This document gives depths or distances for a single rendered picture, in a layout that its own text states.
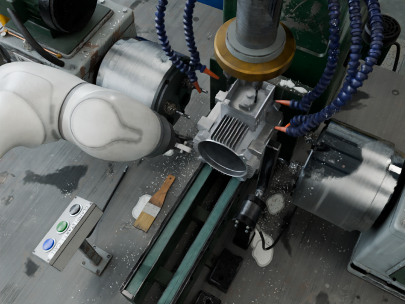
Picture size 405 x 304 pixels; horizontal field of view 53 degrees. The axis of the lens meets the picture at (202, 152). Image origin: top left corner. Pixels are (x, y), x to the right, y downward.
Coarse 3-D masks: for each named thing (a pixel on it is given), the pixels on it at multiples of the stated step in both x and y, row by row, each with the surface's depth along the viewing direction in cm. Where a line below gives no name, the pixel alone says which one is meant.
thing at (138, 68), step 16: (112, 48) 115; (128, 48) 113; (144, 48) 113; (160, 48) 115; (112, 64) 112; (128, 64) 111; (144, 64) 110; (160, 64) 110; (96, 80) 115; (112, 80) 112; (128, 80) 110; (144, 80) 109; (160, 80) 108; (176, 80) 114; (144, 96) 109; (160, 96) 111; (176, 96) 119; (160, 112) 114
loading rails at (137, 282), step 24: (192, 192) 118; (240, 192) 121; (168, 216) 114; (192, 216) 123; (216, 216) 115; (168, 240) 112; (216, 240) 120; (144, 264) 108; (192, 264) 108; (120, 288) 105; (144, 288) 110; (168, 288) 105
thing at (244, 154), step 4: (232, 84) 117; (272, 104) 112; (276, 104) 112; (272, 108) 113; (276, 108) 112; (200, 132) 109; (204, 132) 108; (208, 132) 108; (200, 136) 108; (204, 136) 108; (208, 136) 108; (204, 140) 109; (240, 152) 106; (244, 152) 105; (248, 152) 105; (200, 156) 119; (240, 156) 105; (244, 156) 104; (248, 156) 105; (204, 160) 119; (244, 160) 106; (248, 160) 105; (240, 180) 117; (244, 180) 116
